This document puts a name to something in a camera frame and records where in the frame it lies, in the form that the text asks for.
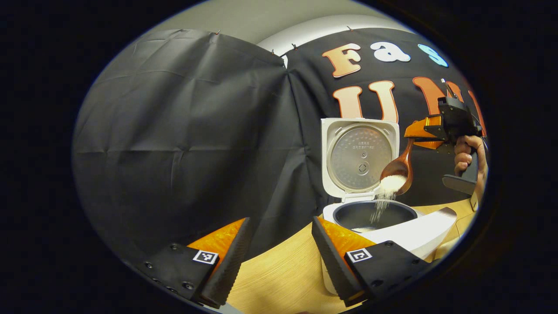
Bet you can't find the brown wooden spoon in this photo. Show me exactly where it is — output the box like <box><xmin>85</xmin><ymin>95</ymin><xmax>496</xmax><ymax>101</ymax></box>
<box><xmin>380</xmin><ymin>139</ymin><xmax>415</xmax><ymax>195</ymax></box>

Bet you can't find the spoonful of white rice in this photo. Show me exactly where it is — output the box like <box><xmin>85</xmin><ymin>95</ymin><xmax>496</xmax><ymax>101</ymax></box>
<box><xmin>370</xmin><ymin>174</ymin><xmax>408</xmax><ymax>225</ymax></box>

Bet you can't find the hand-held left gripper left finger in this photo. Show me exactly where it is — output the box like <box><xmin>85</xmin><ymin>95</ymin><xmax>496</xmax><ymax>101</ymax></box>
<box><xmin>139</xmin><ymin>217</ymin><xmax>252</xmax><ymax>309</ymax></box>

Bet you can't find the black backdrop cloth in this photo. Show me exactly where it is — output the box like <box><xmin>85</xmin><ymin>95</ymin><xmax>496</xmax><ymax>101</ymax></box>
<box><xmin>72</xmin><ymin>27</ymin><xmax>487</xmax><ymax>262</ymax></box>

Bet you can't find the white rice cooker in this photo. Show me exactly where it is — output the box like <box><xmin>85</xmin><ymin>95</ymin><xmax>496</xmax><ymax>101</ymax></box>
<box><xmin>320</xmin><ymin>118</ymin><xmax>457</xmax><ymax>297</ymax></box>

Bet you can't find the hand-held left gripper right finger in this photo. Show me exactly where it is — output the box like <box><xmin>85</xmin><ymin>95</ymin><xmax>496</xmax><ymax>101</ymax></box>
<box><xmin>311</xmin><ymin>216</ymin><xmax>430</xmax><ymax>308</ymax></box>

